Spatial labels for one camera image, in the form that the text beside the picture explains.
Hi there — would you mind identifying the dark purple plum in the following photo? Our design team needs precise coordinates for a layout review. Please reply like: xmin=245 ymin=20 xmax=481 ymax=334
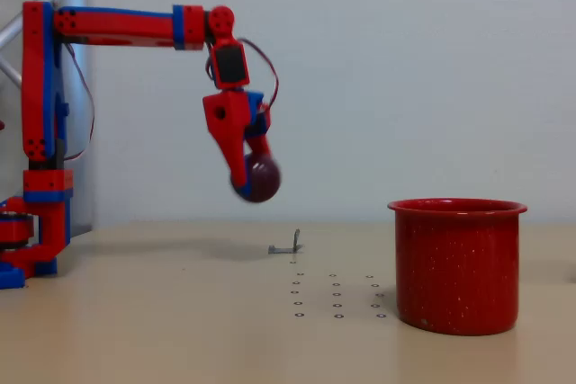
xmin=230 ymin=153 xmax=283 ymax=204

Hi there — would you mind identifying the red enamel mug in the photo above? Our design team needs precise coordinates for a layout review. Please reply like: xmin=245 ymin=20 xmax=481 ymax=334
xmin=387 ymin=197 xmax=528 ymax=337

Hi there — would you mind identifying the dark red gripper servo cable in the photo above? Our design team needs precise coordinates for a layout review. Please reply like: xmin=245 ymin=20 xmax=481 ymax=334
xmin=205 ymin=37 xmax=281 ymax=109

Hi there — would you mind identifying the small grey bent bracket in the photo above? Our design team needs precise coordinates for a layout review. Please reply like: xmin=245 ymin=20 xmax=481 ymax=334
xmin=267 ymin=228 xmax=305 ymax=255

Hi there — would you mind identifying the dark red arm cable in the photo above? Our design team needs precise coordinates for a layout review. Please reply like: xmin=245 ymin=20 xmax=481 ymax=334
xmin=61 ymin=40 xmax=96 ymax=162

